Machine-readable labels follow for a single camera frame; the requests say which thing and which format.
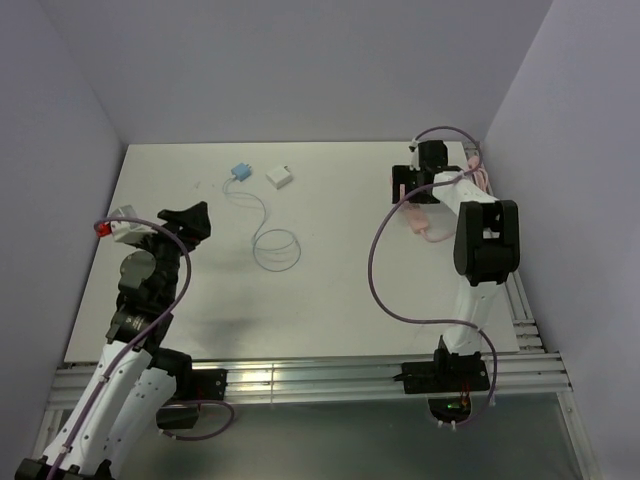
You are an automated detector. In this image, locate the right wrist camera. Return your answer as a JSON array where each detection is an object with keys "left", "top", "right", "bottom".
[{"left": 409, "top": 139, "right": 420, "bottom": 170}]

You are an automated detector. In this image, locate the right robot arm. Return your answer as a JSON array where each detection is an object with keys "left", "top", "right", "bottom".
[{"left": 391, "top": 140, "right": 520, "bottom": 390}]

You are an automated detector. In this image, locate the white charger plug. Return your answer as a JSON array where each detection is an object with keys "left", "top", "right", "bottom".
[{"left": 265, "top": 165, "right": 293, "bottom": 190}]

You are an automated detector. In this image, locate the pink power strip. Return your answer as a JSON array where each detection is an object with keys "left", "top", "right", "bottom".
[{"left": 400, "top": 201, "right": 429, "bottom": 236}]

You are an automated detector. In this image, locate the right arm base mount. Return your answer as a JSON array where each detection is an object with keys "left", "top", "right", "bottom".
[{"left": 393, "top": 357, "right": 492, "bottom": 424}]

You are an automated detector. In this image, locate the pink power strip cord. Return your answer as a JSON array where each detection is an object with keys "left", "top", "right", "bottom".
[{"left": 422, "top": 152, "right": 494, "bottom": 245}]

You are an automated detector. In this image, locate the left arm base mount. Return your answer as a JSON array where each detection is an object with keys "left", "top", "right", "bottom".
[{"left": 155, "top": 369, "right": 228, "bottom": 431}]

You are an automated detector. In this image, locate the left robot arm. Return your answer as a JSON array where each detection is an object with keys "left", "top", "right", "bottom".
[{"left": 15, "top": 201, "right": 211, "bottom": 479}]

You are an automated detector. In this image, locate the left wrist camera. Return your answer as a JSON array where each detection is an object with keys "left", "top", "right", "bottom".
[{"left": 95, "top": 205, "right": 153, "bottom": 245}]

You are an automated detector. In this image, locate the thin blue charging cable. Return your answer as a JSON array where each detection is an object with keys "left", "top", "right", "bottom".
[{"left": 222, "top": 175, "right": 304, "bottom": 273}]

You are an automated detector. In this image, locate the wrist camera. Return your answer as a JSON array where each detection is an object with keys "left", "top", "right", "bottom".
[
  {"left": 409, "top": 139, "right": 420, "bottom": 170},
  {"left": 95, "top": 205, "right": 153, "bottom": 245}
]

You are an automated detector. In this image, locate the blue charger plug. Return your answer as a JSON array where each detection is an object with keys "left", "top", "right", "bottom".
[{"left": 231, "top": 163, "right": 252, "bottom": 182}]

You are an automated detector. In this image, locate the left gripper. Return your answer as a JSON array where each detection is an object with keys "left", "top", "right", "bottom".
[{"left": 129, "top": 201, "right": 210, "bottom": 304}]

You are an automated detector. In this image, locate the aluminium frame rail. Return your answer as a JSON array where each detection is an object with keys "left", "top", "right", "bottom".
[{"left": 29, "top": 142, "right": 601, "bottom": 480}]

